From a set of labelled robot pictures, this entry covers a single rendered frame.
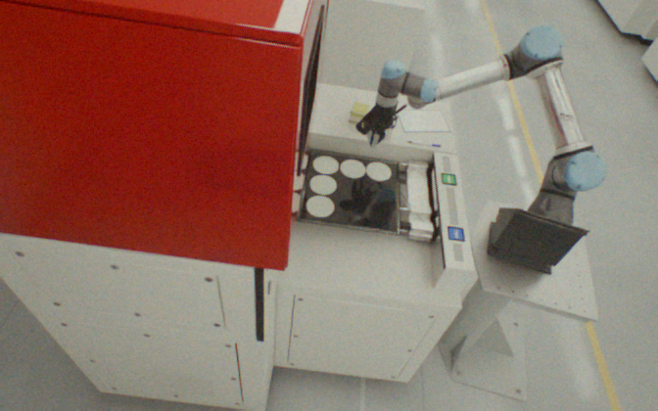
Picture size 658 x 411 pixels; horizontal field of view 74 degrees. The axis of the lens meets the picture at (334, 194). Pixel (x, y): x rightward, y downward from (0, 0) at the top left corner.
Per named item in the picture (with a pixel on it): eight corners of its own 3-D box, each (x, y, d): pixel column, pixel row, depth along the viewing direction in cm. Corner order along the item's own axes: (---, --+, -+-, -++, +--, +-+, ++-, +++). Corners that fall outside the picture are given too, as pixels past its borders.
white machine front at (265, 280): (257, 341, 131) (255, 270, 101) (295, 156, 186) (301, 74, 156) (267, 342, 131) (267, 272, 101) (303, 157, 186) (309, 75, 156)
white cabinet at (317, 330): (272, 373, 205) (276, 285, 145) (300, 214, 270) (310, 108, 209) (406, 389, 207) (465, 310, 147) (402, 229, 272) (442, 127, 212)
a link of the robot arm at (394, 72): (405, 73, 141) (380, 66, 142) (398, 102, 149) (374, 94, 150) (410, 62, 146) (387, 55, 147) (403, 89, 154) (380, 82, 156)
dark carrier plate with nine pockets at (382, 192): (300, 218, 154) (300, 217, 154) (311, 152, 177) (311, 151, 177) (396, 231, 156) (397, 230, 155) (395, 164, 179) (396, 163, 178)
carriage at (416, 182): (407, 239, 159) (409, 234, 157) (405, 168, 184) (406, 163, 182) (429, 242, 160) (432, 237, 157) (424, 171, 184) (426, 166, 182)
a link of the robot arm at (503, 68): (532, 45, 160) (402, 89, 166) (541, 33, 149) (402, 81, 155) (542, 75, 159) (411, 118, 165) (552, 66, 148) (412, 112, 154)
